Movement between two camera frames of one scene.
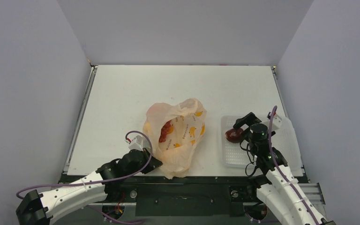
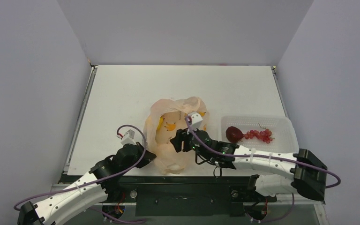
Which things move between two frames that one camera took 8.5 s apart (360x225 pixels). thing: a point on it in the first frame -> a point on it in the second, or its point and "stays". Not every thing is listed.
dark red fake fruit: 236,136 stays
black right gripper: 246,124 -> 178,141
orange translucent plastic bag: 175,131 stays
